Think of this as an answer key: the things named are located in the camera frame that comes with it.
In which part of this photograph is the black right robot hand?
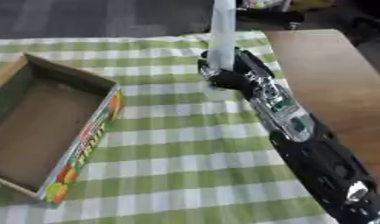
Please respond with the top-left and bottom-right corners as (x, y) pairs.
(196, 47), (278, 100)

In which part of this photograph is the open cardboard box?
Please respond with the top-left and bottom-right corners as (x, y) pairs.
(0, 52), (126, 205)

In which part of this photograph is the tall white bottle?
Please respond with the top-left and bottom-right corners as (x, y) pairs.
(205, 0), (239, 72)

